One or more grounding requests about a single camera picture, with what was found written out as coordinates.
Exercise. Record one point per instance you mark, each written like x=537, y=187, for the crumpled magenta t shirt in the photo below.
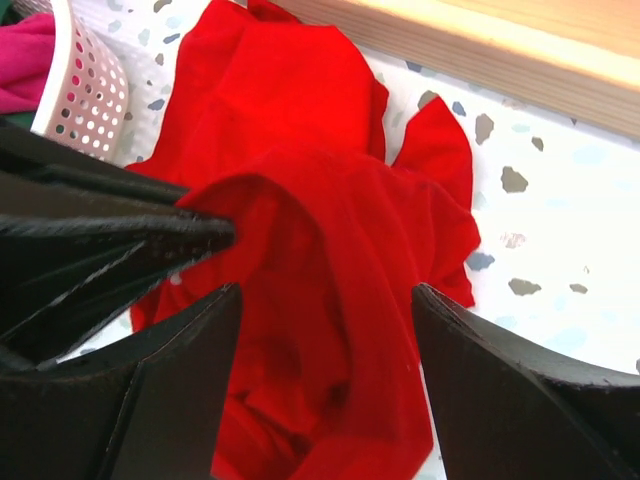
x=27, y=49

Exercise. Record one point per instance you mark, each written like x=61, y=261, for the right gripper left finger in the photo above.
x=145, y=407

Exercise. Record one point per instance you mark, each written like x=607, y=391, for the red t shirt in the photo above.
x=278, y=125

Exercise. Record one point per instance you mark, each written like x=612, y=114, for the wooden clothes rack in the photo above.
x=579, y=58

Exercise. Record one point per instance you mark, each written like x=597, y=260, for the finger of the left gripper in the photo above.
x=39, y=159
x=73, y=260

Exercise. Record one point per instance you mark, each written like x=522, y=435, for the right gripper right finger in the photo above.
x=507, y=408

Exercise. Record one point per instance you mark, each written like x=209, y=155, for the white perforated plastic basket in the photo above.
x=86, y=93

